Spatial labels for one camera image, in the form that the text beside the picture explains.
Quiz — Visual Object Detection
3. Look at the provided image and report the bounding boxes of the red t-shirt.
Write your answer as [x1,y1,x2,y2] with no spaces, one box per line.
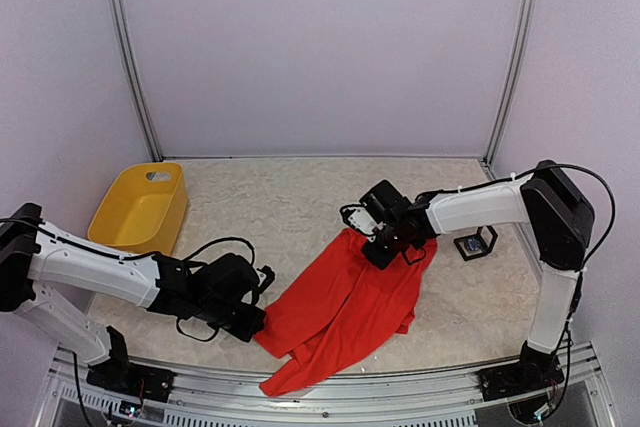
[254,229,438,397]

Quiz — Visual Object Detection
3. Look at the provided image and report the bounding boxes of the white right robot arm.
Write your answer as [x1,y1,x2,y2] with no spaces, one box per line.
[342,160,601,391]

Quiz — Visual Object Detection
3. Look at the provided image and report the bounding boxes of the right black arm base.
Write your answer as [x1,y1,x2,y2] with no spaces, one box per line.
[477,342,565,402]

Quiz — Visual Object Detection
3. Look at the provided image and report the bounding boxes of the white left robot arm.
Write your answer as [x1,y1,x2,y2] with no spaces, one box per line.
[1,203,275,392]

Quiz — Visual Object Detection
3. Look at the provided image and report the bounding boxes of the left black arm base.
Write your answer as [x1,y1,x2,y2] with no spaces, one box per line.
[87,326,176,403]

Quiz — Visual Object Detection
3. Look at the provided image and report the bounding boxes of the blue brooch in front box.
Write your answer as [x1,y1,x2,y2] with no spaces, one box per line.
[465,238,483,252]

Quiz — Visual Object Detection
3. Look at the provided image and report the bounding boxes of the front black display box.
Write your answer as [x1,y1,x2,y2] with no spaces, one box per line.
[454,226,498,262]

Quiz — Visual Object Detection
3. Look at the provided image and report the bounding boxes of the yellow plastic basket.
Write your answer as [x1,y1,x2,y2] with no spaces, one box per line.
[87,162,188,255]

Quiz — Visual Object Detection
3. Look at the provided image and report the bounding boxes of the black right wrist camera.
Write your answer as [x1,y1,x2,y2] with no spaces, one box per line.
[339,179,412,241]

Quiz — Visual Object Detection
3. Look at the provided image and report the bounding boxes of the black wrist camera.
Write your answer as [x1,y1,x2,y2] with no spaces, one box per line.
[339,179,412,241]
[254,265,275,297]

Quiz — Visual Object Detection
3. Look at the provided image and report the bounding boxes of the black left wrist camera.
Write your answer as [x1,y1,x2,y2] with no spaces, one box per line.
[254,265,275,297]

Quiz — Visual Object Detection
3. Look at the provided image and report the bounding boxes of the aluminium front rail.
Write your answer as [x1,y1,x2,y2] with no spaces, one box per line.
[34,341,616,427]

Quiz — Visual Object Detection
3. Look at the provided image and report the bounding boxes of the right aluminium frame post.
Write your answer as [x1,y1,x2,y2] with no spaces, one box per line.
[483,0,536,170]

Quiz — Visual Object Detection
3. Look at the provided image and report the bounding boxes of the aluminium frame post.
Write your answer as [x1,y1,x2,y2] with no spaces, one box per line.
[108,0,164,162]
[483,0,536,170]

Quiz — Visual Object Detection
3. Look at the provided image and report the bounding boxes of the left aluminium frame post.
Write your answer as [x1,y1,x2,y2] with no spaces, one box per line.
[108,0,164,162]

